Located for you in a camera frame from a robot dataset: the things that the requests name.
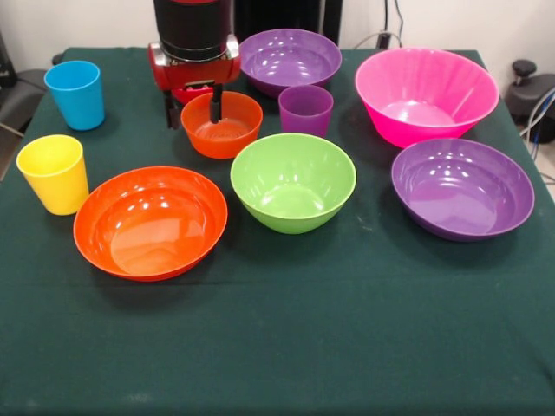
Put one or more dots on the large orange bowl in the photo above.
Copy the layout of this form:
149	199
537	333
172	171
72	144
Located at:
147	225

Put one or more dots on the blue plastic cup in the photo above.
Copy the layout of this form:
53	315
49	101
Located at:
80	108

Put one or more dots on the small red bowl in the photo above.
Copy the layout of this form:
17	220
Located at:
188	93

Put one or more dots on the green bowl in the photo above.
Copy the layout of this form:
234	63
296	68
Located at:
290	212

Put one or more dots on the large pink bowl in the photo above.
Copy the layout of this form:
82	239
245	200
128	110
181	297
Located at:
425	125

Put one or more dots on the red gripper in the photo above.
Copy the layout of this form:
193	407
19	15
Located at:
195	73

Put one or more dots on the purple bowl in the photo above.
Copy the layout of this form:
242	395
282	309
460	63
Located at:
459	199
288	65

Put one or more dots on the black chair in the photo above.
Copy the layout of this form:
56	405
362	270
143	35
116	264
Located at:
19	99

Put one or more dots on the small orange bowl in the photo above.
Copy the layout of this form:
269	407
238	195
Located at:
234	145

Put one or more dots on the yellow plastic cup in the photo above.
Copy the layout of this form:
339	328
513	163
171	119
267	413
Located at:
54	190

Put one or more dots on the purple plastic cup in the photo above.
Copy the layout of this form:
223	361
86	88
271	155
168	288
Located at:
303	121

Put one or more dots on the black equipment with knob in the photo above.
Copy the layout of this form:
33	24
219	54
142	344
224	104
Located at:
526	99

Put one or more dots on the dark green table cloth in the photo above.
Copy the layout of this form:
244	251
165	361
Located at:
277	325

